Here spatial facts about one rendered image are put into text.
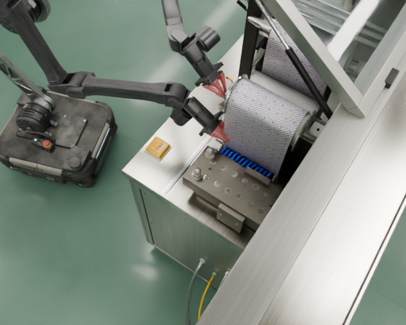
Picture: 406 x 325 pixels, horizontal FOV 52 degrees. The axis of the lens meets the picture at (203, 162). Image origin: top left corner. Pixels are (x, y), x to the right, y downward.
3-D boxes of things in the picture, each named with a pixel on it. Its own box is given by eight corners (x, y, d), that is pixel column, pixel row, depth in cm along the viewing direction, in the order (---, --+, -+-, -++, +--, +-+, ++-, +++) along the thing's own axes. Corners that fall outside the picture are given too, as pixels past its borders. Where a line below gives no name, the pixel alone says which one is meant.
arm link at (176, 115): (170, 98, 141) (177, 82, 146) (154, 115, 149) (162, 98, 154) (198, 117, 145) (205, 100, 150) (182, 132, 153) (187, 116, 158)
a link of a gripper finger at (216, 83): (214, 102, 144) (198, 81, 140) (225, 89, 147) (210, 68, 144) (226, 99, 138) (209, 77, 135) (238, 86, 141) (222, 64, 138)
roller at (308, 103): (256, 86, 158) (261, 64, 148) (317, 118, 151) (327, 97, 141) (240, 107, 153) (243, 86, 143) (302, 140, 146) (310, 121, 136)
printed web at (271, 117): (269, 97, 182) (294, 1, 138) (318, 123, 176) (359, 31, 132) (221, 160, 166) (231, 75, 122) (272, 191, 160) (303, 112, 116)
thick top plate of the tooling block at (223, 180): (207, 153, 160) (207, 145, 155) (299, 208, 149) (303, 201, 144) (182, 184, 153) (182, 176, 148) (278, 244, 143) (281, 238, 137)
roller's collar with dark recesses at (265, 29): (267, 26, 147) (269, 11, 142) (281, 33, 146) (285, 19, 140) (257, 37, 145) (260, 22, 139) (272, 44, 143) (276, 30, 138)
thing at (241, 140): (222, 145, 157) (225, 116, 141) (277, 177, 151) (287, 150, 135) (222, 146, 157) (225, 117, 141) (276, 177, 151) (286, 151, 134)
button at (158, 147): (156, 138, 171) (156, 135, 169) (170, 147, 169) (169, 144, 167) (145, 150, 168) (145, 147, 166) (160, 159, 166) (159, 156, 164)
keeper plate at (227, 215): (219, 214, 154) (221, 202, 145) (242, 229, 152) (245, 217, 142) (215, 219, 153) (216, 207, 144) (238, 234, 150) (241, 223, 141)
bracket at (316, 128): (313, 124, 131) (315, 120, 129) (330, 133, 129) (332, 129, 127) (306, 135, 129) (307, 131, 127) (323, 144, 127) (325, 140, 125)
